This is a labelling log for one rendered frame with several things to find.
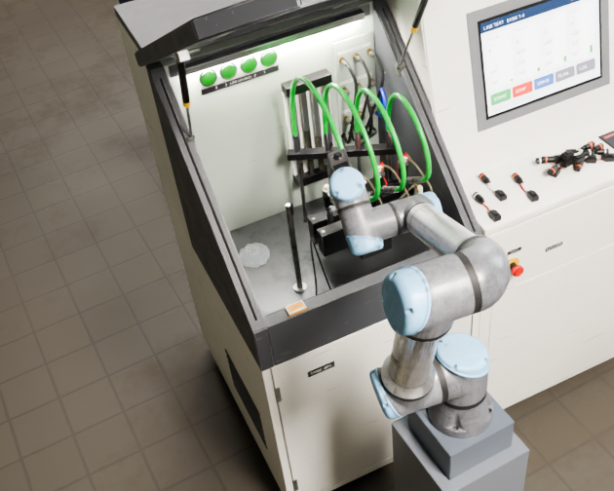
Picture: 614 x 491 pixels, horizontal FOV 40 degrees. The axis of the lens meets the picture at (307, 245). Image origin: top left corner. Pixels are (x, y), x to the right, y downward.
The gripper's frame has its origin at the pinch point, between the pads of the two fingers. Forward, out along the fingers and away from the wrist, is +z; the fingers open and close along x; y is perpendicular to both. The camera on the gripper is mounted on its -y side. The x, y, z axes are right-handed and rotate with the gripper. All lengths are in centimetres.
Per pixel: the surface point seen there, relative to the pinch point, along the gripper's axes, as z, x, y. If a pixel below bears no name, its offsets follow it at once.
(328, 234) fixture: 21.3, -9.8, 7.4
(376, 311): 18.7, -4.9, 32.3
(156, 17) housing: 9, -32, -65
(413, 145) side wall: 31.3, 22.2, -8.6
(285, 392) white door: 21, -37, 45
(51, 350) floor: 123, -138, 4
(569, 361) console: 89, 51, 75
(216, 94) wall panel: 13.1, -24.6, -39.5
